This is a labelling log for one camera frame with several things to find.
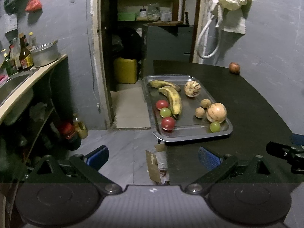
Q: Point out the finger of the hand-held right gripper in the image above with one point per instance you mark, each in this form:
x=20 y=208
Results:
x=298 y=139
x=277 y=148

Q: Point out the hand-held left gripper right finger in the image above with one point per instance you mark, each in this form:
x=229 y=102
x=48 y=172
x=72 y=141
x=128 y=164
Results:
x=209 y=158

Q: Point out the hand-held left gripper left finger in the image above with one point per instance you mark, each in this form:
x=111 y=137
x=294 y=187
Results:
x=97 y=158

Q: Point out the green grape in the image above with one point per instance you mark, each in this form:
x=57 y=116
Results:
x=215 y=127
x=165 y=112

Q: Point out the metal tray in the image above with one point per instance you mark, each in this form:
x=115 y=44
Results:
x=190 y=123

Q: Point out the red cherry tomato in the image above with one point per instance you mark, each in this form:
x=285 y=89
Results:
x=162 y=104
x=168 y=123

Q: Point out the yellow banana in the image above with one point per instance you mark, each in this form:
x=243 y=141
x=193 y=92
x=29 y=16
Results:
x=175 y=102

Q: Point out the striped pepino melon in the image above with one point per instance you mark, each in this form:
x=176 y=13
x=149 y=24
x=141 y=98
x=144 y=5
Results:
x=192 y=89

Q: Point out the brown spotted banana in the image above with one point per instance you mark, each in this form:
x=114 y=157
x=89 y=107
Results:
x=161 y=83

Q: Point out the yellow plastic bottle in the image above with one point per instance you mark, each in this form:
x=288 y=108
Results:
x=82 y=129

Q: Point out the red lidded jar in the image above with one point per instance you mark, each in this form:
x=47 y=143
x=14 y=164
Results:
x=68 y=133

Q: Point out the torn cardboard piece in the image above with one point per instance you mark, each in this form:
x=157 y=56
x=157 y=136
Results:
x=152 y=168

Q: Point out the flat cardboard sheet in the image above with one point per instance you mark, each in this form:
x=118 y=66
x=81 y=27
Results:
x=130 y=109

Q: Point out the yellow jerry can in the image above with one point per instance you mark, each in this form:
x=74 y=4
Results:
x=125 y=70

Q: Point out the beige kitchen counter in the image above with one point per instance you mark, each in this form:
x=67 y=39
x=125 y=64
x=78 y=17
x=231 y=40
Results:
x=42 y=70

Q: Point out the steel sink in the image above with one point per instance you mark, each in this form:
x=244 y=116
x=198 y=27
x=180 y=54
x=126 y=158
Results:
x=14 y=83

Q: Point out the metal pot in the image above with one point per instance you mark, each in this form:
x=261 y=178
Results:
x=45 y=55

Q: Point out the row of sauce bottles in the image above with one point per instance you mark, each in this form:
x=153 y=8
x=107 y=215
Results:
x=23 y=57

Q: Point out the wooden board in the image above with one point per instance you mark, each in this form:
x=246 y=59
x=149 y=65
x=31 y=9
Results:
x=163 y=23

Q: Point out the green box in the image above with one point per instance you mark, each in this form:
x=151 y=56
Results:
x=127 y=16

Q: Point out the small white box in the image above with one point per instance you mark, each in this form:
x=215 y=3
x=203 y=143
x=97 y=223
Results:
x=166 y=16

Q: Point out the white paper note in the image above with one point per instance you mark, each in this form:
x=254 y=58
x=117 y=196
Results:
x=10 y=22

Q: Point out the white door frame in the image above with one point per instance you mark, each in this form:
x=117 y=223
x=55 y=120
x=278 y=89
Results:
x=97 y=52

